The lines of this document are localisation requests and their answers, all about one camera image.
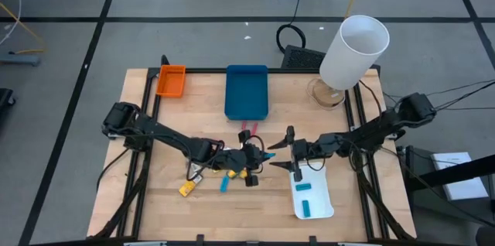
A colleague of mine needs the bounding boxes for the pink-handled pliers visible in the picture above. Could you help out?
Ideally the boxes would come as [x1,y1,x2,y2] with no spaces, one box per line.
[241,121,259,135]

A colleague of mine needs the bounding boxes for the grey desk foot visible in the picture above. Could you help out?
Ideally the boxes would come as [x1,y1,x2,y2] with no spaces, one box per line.
[0,53,42,67]

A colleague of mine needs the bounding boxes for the blue plastic tray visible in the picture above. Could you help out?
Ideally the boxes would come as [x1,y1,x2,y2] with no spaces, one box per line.
[224,63,270,121]

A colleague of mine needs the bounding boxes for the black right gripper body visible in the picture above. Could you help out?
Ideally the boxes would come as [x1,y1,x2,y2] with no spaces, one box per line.
[286,125,326,183]

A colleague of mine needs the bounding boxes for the white booklet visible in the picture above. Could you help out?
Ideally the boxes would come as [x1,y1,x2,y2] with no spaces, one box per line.
[430,152,490,202]

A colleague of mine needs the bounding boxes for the yellow floor cable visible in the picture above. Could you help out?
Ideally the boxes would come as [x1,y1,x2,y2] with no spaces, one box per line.
[0,2,46,55]

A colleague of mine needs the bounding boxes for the black perforated computer case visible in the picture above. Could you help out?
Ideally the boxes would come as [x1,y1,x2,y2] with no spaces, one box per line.
[281,44,326,70]

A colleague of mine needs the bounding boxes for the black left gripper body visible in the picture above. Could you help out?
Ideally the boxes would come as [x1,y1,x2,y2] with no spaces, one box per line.
[214,130,265,188]

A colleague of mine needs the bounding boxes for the white plastic tray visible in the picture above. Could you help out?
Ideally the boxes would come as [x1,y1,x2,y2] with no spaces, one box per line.
[288,159,336,220]

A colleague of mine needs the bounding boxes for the orange mesh plastic basket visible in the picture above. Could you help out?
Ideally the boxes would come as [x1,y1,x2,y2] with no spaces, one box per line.
[155,63,187,99]

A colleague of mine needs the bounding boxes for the black coiled floor cable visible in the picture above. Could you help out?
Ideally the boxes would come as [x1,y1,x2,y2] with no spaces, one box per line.
[275,0,309,54]

